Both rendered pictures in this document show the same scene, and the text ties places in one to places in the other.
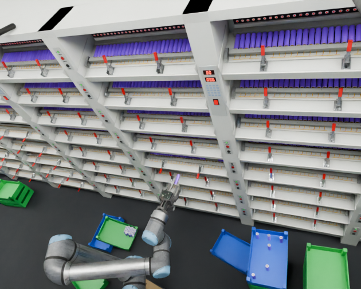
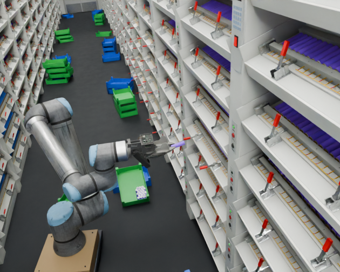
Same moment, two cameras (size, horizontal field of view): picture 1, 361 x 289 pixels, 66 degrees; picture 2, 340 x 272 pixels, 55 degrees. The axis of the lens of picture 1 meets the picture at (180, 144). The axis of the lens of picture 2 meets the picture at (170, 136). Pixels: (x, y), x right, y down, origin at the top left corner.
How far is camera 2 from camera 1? 0.90 m
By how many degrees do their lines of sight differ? 36
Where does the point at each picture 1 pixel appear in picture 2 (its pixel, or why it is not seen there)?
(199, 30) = not seen: outside the picture
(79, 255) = (61, 129)
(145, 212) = (170, 196)
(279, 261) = not seen: outside the picture
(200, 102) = not seen: hidden behind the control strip
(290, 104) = (305, 88)
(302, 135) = (305, 171)
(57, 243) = (56, 102)
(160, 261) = (78, 181)
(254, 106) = (267, 72)
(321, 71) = not seen: outside the picture
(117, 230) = (136, 183)
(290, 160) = (284, 217)
